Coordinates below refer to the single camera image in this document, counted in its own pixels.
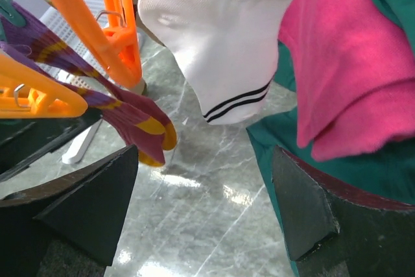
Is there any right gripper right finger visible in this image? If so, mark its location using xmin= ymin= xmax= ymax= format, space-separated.
xmin=272 ymin=147 xmax=414 ymax=276

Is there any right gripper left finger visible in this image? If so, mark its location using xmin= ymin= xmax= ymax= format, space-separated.
xmin=1 ymin=145 xmax=138 ymax=276

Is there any orange clothespin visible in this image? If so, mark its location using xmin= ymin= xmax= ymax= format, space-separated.
xmin=51 ymin=0 xmax=142 ymax=88
xmin=1 ymin=52 xmax=88 ymax=119

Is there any silver white clothes rack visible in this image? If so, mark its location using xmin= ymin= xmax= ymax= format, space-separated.
xmin=62 ymin=119 xmax=102 ymax=165

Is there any green garment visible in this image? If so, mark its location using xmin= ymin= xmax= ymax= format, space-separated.
xmin=247 ymin=0 xmax=414 ymax=276

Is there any pink garment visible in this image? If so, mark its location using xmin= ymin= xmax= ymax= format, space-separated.
xmin=279 ymin=0 xmax=414 ymax=161

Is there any white plastic basket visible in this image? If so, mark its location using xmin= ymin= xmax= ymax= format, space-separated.
xmin=40 ymin=0 xmax=115 ymax=83

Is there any teal clothespin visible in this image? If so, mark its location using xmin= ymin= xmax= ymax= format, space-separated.
xmin=0 ymin=0 xmax=26 ymax=27

